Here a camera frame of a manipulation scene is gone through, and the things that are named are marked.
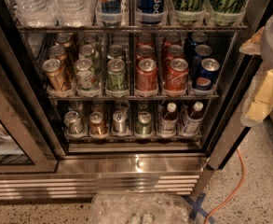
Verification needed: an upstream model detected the rear right coke can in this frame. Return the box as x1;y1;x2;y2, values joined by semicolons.
162;33;182;49

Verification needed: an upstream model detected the brown juice bottle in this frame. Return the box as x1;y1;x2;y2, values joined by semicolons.
182;102;203;134
158;103;178;134

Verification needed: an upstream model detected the rear white green can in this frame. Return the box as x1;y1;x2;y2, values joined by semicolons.
82;34;101;49

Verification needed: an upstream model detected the silver can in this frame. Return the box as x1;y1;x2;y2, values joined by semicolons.
113;110;128;133
64;111;84;134

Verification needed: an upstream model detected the red coke can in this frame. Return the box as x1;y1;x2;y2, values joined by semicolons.
136;34;154;47
136;59;157;91
136;45;155;62

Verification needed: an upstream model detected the front green soda can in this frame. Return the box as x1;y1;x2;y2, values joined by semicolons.
107;59;128;91

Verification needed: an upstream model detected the clear plastic bin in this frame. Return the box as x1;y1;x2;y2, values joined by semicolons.
89;194;189;224

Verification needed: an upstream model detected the tall blue pepsi can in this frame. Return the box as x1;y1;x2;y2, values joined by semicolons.
137;0;165;24

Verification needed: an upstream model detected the front white green can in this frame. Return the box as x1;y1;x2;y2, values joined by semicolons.
75;59;99;91

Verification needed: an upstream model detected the right green tall can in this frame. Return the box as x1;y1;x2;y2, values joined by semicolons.
209;0;246;26

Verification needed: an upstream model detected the blue tape cross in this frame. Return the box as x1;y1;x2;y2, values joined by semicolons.
184;193;208;224

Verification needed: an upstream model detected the rear blue pepsi can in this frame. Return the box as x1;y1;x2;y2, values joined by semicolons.
184;32;208;61

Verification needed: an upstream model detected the left green tall can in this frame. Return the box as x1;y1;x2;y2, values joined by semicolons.
172;0;205;24

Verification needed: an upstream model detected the front gold soda can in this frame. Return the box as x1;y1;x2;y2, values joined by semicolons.
42;59;71;91

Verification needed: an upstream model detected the orange power cable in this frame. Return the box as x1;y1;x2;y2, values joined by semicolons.
203;147;246;224

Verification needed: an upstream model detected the right brown juice bottle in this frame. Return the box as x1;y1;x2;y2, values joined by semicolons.
182;102;203;134

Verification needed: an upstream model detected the glass fridge door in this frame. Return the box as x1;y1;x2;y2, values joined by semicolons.
0;44;58;175

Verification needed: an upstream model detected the green soda can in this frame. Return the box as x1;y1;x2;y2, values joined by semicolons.
107;44;125;60
107;59;128;91

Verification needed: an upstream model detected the right clear water bottle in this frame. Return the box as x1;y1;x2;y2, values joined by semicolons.
57;0;97;27

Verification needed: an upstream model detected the bottom green can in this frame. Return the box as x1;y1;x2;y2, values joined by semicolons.
136;111;152;135

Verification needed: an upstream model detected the stainless steel fridge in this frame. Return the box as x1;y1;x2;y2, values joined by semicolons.
0;0;273;200

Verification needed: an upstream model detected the left brown juice bottle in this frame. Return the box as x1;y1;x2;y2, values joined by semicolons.
158;103;178;134

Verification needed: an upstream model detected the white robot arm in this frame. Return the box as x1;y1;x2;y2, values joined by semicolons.
239;15;273;127

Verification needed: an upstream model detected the white green can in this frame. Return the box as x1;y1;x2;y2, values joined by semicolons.
82;34;101;49
75;59;99;91
78;44;101;73

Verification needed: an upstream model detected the gold soda can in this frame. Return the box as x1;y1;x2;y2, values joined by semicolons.
55;33;76;54
48;44;74;79
42;59;71;91

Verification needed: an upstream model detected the left clear water bottle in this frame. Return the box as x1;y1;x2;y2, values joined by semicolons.
14;0;55;27

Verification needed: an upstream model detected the bottom left silver can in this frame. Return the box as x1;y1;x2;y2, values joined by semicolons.
64;111;84;134

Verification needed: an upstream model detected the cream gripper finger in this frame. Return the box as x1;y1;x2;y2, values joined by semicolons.
239;27;264;55
240;63;273;127

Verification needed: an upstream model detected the front blue pepsi can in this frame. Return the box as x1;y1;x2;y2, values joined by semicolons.
193;58;220;91

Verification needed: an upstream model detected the clear water bottle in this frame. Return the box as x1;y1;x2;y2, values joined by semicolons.
14;0;55;27
57;0;97;27

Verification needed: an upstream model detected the front right coca-cola can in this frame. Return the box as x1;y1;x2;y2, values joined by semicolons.
165;58;188;91

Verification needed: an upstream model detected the rear gold soda can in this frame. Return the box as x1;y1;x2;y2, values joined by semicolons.
55;33;76;54

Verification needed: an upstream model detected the green tall can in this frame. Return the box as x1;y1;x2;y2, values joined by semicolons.
172;0;205;24
209;0;246;26

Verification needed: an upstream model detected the bottom orange can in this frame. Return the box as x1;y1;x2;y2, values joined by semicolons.
89;112;107;135

